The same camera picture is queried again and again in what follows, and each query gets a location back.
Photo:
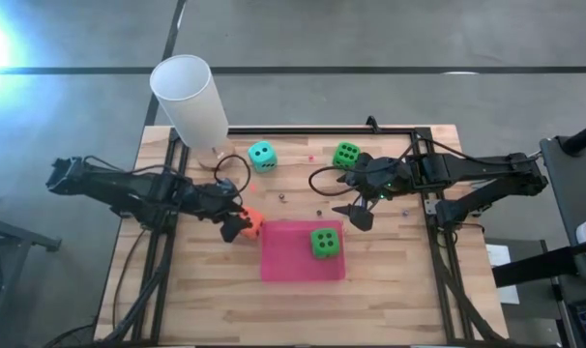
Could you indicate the dark metal stand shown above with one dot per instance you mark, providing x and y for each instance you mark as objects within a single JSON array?
[{"x": 27, "y": 238}]

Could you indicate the black tube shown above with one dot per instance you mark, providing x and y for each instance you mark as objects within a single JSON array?
[{"x": 583, "y": 137}]

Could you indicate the pink plastic bin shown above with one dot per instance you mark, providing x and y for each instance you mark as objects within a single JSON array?
[{"x": 283, "y": 256}]

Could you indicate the dark grey table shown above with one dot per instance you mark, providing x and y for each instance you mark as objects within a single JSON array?
[{"x": 559, "y": 193}]

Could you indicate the black clamp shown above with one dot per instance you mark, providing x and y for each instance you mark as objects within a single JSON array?
[{"x": 372, "y": 124}]

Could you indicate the silver metal bracket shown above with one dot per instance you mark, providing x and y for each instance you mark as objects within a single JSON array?
[{"x": 430, "y": 207}]

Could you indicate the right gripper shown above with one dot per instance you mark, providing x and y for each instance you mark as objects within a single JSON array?
[{"x": 377, "y": 176}]

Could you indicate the black bar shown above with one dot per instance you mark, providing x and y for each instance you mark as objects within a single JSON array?
[{"x": 535, "y": 268}]

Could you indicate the green foam die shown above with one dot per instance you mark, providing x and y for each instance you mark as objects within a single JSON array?
[
  {"x": 345, "y": 155},
  {"x": 325, "y": 243}
]

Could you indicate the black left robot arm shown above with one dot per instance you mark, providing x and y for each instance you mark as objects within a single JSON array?
[{"x": 119, "y": 186}]

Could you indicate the white shade table lamp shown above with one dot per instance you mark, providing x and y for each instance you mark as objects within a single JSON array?
[{"x": 189, "y": 101}]

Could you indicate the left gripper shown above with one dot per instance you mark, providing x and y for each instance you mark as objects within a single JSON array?
[{"x": 215, "y": 200}]

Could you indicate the white paper sheet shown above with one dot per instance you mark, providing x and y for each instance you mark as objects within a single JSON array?
[{"x": 497, "y": 253}]

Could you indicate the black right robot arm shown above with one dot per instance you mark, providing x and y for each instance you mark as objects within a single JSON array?
[{"x": 467, "y": 166}]

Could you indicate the orange foam die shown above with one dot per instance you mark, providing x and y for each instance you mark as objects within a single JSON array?
[{"x": 255, "y": 224}]

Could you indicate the cyan foam die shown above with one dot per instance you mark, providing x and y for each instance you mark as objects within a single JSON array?
[{"x": 261, "y": 154}]

